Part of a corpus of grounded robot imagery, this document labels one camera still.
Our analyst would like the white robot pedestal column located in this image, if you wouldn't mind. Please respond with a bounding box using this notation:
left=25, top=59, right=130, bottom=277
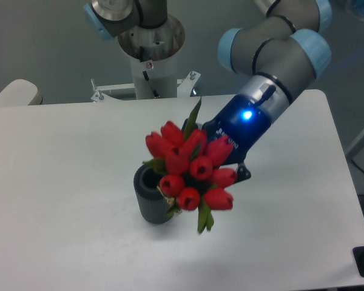
left=118, top=14, right=186, bottom=99

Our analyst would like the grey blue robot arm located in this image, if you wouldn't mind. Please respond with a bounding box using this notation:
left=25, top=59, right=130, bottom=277
left=84, top=1, right=332, bottom=181

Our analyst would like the red tulip bouquet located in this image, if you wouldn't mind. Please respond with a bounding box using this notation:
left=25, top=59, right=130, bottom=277
left=143, top=102, right=237, bottom=233

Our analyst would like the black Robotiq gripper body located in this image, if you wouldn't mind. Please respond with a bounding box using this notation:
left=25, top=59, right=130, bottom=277
left=203, top=95, right=272, bottom=166

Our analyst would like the dark grey ribbed vase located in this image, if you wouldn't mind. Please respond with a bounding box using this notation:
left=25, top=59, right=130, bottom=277
left=133, top=165, right=172, bottom=224

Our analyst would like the beige chair back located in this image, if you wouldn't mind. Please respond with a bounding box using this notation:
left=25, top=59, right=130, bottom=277
left=0, top=79, right=43, bottom=108

